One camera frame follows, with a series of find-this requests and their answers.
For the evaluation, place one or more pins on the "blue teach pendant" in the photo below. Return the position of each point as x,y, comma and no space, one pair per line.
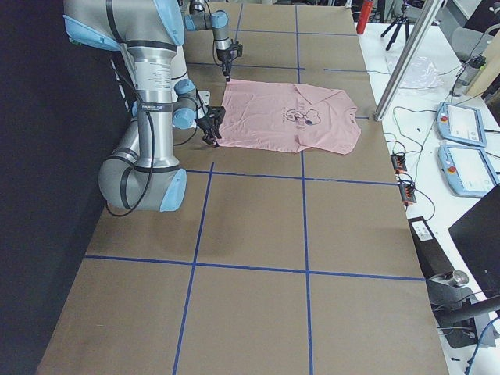
467,170
461,124

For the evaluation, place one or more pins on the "clear plastic bag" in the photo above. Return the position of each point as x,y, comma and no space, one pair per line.
421,74

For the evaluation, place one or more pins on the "black tripod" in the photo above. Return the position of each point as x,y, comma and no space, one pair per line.
396,25

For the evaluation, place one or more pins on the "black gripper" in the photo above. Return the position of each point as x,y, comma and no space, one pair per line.
224,58
205,124

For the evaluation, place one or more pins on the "red cylinder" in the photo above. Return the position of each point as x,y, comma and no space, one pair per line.
364,16

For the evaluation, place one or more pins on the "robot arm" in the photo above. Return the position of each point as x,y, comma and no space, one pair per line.
142,172
200,17

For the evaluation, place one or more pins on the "blue teach pendant near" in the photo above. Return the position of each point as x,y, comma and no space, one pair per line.
467,170

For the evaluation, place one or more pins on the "black power box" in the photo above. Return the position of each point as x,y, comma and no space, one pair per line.
432,258

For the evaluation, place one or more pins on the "orange black connector strip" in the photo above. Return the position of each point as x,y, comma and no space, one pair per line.
398,161

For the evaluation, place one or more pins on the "blue teach pendant far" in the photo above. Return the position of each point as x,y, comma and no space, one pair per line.
461,124

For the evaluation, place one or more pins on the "black monitor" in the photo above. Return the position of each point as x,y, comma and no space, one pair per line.
476,237

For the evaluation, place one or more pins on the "pink printed t-shirt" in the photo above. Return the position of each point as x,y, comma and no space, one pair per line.
285,117

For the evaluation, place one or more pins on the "aluminium frame post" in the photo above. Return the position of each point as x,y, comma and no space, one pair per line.
416,36

